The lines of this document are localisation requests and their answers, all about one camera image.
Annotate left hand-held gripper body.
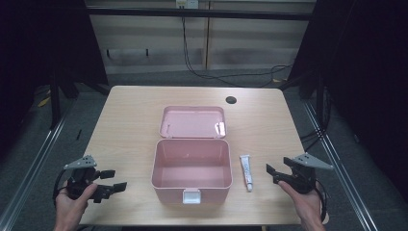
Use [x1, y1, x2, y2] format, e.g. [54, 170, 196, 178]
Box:
[63, 155, 101, 200]

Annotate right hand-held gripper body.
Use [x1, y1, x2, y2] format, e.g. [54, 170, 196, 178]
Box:
[289, 152, 334, 195]

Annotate white ointment tube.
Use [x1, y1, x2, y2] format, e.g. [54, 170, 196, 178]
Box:
[239, 154, 255, 193]

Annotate pink plastic storage box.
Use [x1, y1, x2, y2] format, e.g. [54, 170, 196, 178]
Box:
[150, 105, 234, 206]

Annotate person's right hand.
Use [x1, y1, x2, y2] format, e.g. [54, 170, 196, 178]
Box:
[277, 180, 327, 231]

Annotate person's left hand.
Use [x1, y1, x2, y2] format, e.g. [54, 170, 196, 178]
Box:
[53, 182, 99, 231]

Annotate black metal stand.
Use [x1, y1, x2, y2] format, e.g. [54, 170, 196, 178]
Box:
[48, 72, 63, 130]

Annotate yellow floor tape piece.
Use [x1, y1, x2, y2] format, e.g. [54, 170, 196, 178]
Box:
[37, 95, 52, 109]

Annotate black curtain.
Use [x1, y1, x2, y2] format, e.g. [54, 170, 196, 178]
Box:
[287, 0, 408, 206]
[0, 0, 110, 158]

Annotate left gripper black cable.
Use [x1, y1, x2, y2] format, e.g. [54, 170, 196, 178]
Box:
[52, 168, 67, 207]

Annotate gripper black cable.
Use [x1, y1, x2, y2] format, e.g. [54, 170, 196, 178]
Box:
[52, 168, 67, 207]
[315, 187, 329, 223]

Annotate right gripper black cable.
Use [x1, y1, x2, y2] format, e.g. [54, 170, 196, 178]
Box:
[315, 187, 329, 223]

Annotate metal floor rail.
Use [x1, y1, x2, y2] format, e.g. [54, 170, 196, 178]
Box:
[302, 100, 381, 231]
[0, 107, 77, 231]

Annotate black floor cables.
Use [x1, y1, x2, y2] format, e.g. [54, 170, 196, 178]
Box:
[298, 86, 333, 152]

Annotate black wall cable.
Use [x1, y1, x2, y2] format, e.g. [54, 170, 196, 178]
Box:
[181, 15, 293, 89]

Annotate black horizontal frame bar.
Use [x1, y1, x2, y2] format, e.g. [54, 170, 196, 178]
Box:
[86, 7, 318, 22]

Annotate white wall power outlet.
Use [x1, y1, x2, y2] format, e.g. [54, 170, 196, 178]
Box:
[175, 0, 200, 10]

